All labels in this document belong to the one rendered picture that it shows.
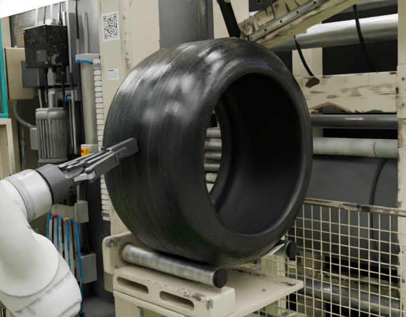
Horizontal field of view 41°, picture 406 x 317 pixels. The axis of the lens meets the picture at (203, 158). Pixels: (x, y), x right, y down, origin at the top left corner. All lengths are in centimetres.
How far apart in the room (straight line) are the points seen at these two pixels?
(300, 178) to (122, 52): 58
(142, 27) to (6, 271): 89
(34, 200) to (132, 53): 64
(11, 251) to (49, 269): 9
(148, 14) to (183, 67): 41
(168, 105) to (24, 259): 48
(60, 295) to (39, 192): 21
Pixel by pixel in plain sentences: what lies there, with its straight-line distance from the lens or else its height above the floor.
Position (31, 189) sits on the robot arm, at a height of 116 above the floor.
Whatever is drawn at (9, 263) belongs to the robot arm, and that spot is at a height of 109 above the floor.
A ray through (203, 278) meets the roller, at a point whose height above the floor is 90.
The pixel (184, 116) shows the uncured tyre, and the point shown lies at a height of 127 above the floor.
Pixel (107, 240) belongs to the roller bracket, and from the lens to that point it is 147.
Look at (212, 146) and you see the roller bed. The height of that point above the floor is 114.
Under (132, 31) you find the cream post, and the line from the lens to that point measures 154.
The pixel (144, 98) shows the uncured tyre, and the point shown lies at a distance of 121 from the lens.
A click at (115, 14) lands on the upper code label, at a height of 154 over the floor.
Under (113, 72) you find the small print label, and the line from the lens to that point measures 156.
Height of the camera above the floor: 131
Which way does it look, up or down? 7 degrees down
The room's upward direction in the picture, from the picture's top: 2 degrees counter-clockwise
